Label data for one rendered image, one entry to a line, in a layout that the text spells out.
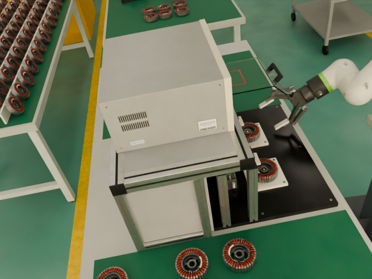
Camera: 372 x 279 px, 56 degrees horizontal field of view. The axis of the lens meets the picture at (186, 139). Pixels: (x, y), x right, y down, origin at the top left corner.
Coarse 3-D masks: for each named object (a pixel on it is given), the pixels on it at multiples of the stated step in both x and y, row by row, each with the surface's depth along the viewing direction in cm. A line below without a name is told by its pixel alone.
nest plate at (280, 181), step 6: (276, 162) 145; (282, 174) 140; (246, 180) 141; (276, 180) 138; (282, 180) 138; (258, 186) 137; (264, 186) 137; (270, 186) 136; (276, 186) 136; (282, 186) 137
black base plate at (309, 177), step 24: (264, 120) 168; (288, 144) 153; (288, 168) 143; (312, 168) 142; (216, 192) 139; (240, 192) 138; (264, 192) 136; (288, 192) 134; (312, 192) 133; (216, 216) 131; (240, 216) 129; (264, 216) 128
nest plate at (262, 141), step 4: (256, 124) 165; (260, 128) 162; (252, 132) 161; (260, 132) 160; (260, 136) 158; (264, 136) 158; (260, 140) 156; (264, 140) 156; (252, 144) 155; (256, 144) 154; (260, 144) 154; (264, 144) 154
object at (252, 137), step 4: (244, 124) 161; (248, 124) 160; (252, 124) 159; (244, 128) 161; (248, 128) 161; (252, 128) 159; (256, 128) 157; (244, 132) 158; (256, 132) 155; (248, 136) 154; (252, 136) 154; (256, 136) 154; (248, 140) 154; (252, 140) 154; (256, 140) 156
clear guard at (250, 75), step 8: (232, 64) 154; (240, 64) 153; (248, 64) 152; (256, 64) 151; (264, 64) 154; (232, 72) 149; (240, 72) 148; (248, 72) 147; (256, 72) 146; (264, 72) 145; (272, 72) 154; (232, 80) 144; (240, 80) 143; (248, 80) 143; (256, 80) 142; (264, 80) 141; (272, 80) 142; (232, 88) 140; (240, 88) 139; (248, 88) 138; (256, 88) 138; (264, 88) 137; (280, 88) 141
